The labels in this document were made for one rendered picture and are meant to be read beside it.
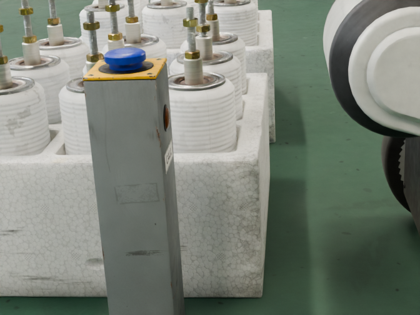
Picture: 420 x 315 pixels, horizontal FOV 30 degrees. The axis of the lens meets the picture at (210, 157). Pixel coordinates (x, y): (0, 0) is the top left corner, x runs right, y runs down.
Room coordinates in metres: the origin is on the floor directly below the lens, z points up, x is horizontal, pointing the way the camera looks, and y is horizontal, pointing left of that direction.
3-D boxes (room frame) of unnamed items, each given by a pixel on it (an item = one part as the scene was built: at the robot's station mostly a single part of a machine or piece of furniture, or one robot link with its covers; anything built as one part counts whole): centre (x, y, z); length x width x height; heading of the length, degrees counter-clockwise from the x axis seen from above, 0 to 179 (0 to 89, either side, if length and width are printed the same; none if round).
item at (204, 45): (1.03, 0.00, 0.26); 0.02 x 0.02 x 0.03
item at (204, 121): (0.91, 0.01, 0.16); 0.10 x 0.10 x 0.18
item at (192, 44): (0.91, 0.01, 0.30); 0.01 x 0.01 x 0.08
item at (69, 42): (1.17, 0.22, 0.25); 0.08 x 0.08 x 0.01
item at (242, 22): (1.46, -0.05, 0.16); 0.10 x 0.10 x 0.18
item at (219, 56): (1.03, 0.00, 0.25); 0.08 x 0.08 x 0.01
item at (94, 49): (0.92, 0.13, 0.30); 0.01 x 0.01 x 0.08
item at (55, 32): (1.17, 0.22, 0.26); 0.02 x 0.02 x 0.03
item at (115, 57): (0.74, 0.08, 0.32); 0.04 x 0.04 x 0.02
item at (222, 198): (1.04, 0.12, 0.09); 0.39 x 0.39 x 0.18; 83
